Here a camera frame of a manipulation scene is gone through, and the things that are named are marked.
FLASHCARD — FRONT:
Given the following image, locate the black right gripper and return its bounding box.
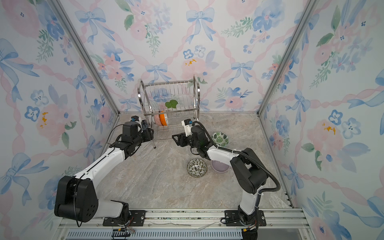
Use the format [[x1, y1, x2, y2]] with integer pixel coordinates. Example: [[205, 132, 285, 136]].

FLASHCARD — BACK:
[[172, 132, 201, 151]]

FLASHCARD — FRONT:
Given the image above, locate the orange bowl white inside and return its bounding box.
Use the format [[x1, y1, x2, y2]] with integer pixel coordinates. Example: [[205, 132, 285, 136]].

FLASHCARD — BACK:
[[159, 111, 168, 127]]

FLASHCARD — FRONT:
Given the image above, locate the steel wire dish rack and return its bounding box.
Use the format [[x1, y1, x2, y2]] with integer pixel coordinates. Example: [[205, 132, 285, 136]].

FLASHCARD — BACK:
[[137, 77, 201, 148]]

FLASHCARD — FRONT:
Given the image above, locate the lavender bowl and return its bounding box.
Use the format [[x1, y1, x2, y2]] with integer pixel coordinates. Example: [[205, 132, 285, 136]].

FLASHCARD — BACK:
[[211, 161, 230, 173]]

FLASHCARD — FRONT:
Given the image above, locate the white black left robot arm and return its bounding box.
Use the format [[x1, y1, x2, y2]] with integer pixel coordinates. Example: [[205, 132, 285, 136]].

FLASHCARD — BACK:
[[54, 116, 154, 225]]

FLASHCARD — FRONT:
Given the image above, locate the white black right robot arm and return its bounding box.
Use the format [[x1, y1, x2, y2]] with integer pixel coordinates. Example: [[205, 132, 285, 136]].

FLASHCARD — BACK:
[[172, 125, 268, 226]]

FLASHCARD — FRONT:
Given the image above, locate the green leaf rack ornament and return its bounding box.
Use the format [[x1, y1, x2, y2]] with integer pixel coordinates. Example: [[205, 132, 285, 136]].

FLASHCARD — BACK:
[[165, 100, 179, 109]]

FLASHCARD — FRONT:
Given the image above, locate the green leaf pattern bowl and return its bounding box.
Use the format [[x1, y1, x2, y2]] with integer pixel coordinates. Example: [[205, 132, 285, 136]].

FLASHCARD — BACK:
[[212, 132, 229, 147]]

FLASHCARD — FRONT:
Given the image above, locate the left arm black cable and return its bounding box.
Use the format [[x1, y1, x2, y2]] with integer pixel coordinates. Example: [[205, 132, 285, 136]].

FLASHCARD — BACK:
[[106, 123, 124, 145]]

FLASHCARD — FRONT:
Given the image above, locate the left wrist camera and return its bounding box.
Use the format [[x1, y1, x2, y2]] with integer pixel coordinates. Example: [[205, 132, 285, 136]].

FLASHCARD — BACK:
[[131, 116, 142, 123]]

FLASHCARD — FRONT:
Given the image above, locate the black corrugated cable conduit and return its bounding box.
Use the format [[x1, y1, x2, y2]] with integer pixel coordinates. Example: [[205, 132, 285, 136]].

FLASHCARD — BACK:
[[191, 120, 282, 193]]

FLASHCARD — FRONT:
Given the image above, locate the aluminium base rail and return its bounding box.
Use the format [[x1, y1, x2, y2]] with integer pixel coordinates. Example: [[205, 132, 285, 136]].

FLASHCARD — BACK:
[[53, 208, 315, 240]]

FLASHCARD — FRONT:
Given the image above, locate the aluminium corner post left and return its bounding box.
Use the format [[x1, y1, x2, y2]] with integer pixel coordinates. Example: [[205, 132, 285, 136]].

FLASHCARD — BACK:
[[48, 0, 120, 116]]

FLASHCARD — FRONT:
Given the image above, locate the aluminium corner post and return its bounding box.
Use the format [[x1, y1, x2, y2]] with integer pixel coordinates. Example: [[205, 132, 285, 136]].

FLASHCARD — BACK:
[[48, 0, 120, 116], [257, 0, 318, 118]]

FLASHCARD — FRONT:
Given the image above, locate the aluminium corner post right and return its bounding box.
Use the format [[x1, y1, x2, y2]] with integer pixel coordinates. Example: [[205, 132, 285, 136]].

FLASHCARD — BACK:
[[257, 0, 318, 118]]

